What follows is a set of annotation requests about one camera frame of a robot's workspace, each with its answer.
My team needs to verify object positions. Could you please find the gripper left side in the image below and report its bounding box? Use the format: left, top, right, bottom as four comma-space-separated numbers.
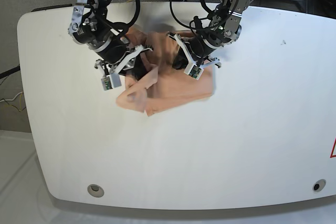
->
172, 36, 218, 69

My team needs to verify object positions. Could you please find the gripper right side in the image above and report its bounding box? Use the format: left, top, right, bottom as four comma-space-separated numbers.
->
97, 39, 151, 80

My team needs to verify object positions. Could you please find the peach pink T-shirt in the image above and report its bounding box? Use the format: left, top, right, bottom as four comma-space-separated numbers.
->
115, 25, 214, 116

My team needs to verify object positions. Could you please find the red warning triangle sticker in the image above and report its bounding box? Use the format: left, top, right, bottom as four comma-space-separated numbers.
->
330, 139, 336, 158

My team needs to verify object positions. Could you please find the black looping arm cable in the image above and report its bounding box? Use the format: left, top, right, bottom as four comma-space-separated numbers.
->
169, 0, 218, 32

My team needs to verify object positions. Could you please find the white floor cable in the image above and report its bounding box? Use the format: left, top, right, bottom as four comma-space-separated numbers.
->
0, 91, 24, 104

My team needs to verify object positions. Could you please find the left table cable grommet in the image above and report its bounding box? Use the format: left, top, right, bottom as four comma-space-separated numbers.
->
87, 184, 104, 198

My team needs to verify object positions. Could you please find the table cable grommet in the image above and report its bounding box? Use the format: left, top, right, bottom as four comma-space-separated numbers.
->
312, 179, 326, 192
87, 184, 104, 198

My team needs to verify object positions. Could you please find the right table cable grommet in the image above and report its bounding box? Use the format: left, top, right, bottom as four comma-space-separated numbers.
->
312, 179, 326, 192

